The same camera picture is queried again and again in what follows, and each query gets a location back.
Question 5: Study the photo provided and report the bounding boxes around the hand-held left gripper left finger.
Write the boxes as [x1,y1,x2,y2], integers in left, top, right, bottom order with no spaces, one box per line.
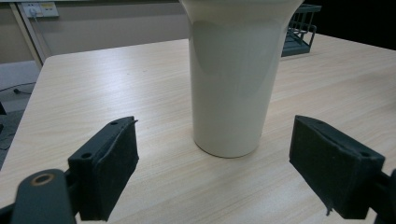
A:
[67,116,140,222]

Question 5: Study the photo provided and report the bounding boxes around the white wall socket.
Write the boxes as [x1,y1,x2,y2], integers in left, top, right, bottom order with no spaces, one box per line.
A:
[21,2,60,19]

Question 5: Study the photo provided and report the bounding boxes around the white cable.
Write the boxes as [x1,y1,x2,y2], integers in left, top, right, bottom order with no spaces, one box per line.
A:
[30,12,52,57]

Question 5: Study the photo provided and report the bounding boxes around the black cable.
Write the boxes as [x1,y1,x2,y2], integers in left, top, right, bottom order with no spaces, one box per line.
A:
[0,81,35,95]

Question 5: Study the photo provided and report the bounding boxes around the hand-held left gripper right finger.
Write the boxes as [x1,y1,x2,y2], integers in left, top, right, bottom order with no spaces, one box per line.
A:
[289,115,387,220]

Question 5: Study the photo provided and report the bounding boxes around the white ceramic vase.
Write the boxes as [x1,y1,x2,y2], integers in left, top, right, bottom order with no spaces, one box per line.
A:
[178,0,304,159]

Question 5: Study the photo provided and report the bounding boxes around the dark green wire rack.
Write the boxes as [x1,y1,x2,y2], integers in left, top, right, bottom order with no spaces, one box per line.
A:
[281,3,322,58]

